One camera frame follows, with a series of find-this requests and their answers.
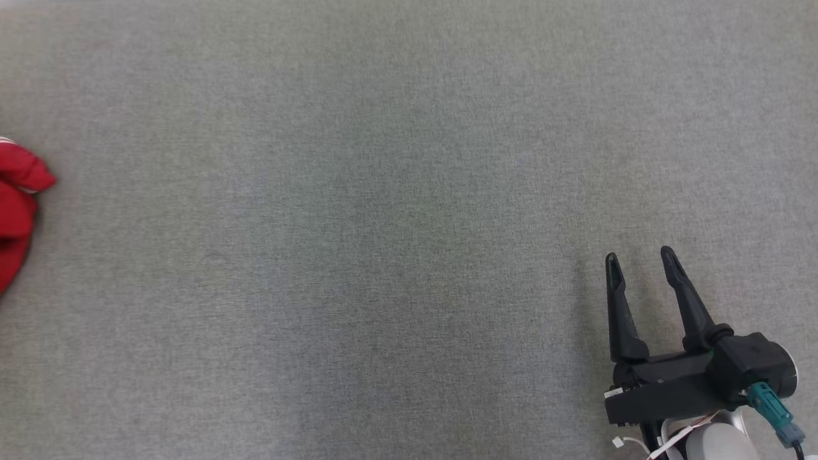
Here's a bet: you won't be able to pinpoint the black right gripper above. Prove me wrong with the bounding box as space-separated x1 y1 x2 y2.
604 246 734 426

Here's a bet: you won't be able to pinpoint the red basketball shorts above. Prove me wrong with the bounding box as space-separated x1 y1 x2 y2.
0 137 57 296

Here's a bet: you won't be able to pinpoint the thin white wire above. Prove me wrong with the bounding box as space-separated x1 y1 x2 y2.
612 412 720 460

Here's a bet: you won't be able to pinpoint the teal camera cable connector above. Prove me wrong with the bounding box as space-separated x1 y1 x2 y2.
745 382 807 460

